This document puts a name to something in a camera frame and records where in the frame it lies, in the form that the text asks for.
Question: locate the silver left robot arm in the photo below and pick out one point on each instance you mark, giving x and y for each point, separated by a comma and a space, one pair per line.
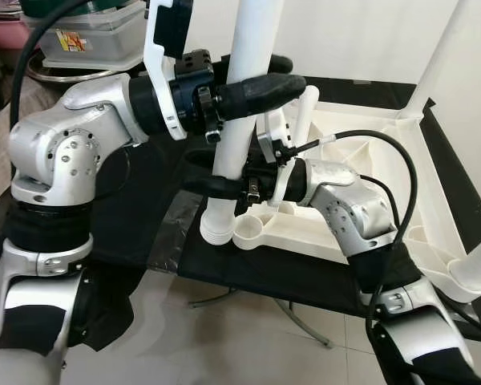
56, 152

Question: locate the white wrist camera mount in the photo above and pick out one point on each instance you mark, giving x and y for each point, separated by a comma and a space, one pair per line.
160, 64
274, 132

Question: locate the small grey tape strip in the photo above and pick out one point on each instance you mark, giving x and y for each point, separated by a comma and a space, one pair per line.
357, 81

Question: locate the black round basin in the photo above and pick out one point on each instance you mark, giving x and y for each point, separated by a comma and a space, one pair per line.
72, 74

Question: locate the green lid plastic container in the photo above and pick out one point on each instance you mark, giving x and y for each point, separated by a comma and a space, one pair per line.
108, 4

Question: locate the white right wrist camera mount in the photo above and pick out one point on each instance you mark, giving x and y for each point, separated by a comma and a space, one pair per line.
274, 132

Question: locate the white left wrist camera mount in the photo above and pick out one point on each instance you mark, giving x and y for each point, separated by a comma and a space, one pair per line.
160, 64

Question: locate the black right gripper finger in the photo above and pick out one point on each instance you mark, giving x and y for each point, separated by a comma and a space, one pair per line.
204, 158
216, 187

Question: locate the black tablecloth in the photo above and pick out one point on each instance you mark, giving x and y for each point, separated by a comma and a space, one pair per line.
160, 160

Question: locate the clear plastic bag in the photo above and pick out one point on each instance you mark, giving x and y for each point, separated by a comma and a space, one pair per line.
175, 233

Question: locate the pink plastic container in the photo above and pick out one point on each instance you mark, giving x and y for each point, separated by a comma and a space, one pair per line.
4, 32

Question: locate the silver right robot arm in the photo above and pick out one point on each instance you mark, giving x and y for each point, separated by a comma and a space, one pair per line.
353, 208

